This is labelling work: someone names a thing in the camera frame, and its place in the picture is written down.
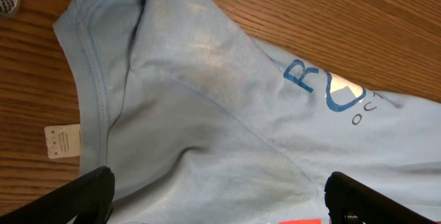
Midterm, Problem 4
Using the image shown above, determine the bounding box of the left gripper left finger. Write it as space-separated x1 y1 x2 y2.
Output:
1 166 115 224

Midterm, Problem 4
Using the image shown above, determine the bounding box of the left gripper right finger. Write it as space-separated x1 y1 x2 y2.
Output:
325 172 435 224

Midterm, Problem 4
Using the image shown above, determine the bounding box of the light blue t-shirt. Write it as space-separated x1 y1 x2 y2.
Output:
54 0 440 223

